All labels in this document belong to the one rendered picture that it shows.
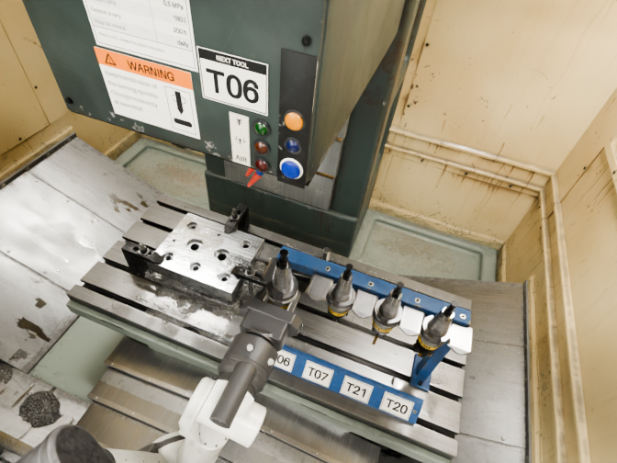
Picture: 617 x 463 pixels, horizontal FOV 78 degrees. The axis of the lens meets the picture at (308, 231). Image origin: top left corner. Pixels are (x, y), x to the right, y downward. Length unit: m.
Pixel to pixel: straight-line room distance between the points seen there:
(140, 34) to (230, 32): 0.14
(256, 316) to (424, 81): 1.13
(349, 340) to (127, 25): 0.96
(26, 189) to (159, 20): 1.44
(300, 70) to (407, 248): 1.50
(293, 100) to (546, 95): 1.21
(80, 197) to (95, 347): 0.66
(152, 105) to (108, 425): 1.00
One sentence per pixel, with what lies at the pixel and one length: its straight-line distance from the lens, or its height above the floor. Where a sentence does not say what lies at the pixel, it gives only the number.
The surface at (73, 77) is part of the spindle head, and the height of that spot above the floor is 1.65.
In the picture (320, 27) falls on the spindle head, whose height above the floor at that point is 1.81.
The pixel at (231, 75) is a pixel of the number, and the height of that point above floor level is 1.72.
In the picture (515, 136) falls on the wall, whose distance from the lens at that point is 1.68.
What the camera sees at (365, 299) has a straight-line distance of 0.91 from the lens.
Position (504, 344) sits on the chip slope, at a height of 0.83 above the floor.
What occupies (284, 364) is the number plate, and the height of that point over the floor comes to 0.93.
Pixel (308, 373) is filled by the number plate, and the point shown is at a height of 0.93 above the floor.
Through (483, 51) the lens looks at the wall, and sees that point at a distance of 1.54.
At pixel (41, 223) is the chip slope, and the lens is 1.85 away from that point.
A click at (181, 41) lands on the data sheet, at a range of 0.56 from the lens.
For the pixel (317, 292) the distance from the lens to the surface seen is 0.90.
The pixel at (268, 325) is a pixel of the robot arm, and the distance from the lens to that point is 0.74.
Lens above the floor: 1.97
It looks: 48 degrees down
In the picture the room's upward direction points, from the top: 7 degrees clockwise
